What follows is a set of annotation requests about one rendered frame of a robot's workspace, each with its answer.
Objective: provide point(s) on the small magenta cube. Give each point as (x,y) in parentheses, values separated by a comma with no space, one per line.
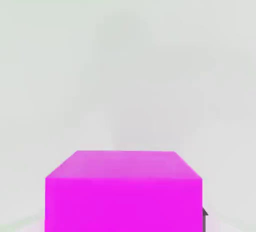
(123,202)

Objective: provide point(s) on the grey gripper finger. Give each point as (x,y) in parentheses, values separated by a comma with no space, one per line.
(204,219)

